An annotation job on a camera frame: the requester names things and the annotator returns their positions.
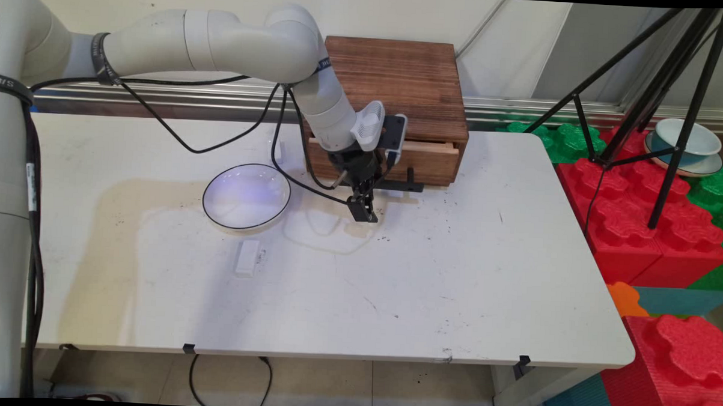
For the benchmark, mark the black tripod stand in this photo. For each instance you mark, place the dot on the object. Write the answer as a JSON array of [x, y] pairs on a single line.
[[681, 88]]

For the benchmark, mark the light blue ceramic bowl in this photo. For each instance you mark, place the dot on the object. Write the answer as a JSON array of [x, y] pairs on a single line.
[[697, 142]]

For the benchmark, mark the white table leg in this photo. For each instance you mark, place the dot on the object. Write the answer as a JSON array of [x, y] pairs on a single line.
[[535, 386]]

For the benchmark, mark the aluminium wall rail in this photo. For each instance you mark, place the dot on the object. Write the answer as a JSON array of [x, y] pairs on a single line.
[[521, 107]]

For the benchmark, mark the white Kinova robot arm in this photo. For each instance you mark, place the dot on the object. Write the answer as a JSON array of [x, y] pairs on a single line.
[[235, 42]]

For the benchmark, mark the green foam block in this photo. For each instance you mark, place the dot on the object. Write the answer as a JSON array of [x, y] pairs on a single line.
[[559, 141], [712, 194]]

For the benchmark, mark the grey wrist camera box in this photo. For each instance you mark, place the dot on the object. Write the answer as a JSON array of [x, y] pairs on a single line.
[[395, 132]]

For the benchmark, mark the white vented wrist bracket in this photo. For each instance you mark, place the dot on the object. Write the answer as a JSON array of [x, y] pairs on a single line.
[[367, 125]]

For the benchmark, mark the white plate with black rim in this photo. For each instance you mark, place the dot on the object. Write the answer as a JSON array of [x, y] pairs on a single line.
[[246, 198]]

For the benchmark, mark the light blue saucer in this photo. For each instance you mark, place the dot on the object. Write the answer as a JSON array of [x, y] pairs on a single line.
[[702, 168]]

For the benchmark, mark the brown wooden drawer cabinet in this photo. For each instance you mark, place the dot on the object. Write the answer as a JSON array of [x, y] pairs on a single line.
[[414, 84]]

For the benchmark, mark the black table edge clip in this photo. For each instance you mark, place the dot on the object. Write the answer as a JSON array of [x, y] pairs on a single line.
[[524, 359], [188, 348]]

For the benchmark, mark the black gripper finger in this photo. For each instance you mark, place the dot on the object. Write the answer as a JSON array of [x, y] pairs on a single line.
[[371, 204], [358, 207]]

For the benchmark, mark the small white rectangular block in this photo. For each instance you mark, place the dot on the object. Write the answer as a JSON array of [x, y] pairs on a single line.
[[247, 258]]

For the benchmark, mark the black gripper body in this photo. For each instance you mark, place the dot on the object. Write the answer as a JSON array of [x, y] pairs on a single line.
[[355, 167]]

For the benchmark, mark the large red foam block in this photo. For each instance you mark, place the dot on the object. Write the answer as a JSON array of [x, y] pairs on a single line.
[[631, 218]]

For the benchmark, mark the teal foam mat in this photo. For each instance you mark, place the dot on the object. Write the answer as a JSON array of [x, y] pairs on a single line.
[[680, 301]]

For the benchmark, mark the orange foam piece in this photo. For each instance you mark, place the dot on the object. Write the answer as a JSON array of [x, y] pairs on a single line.
[[626, 299]]

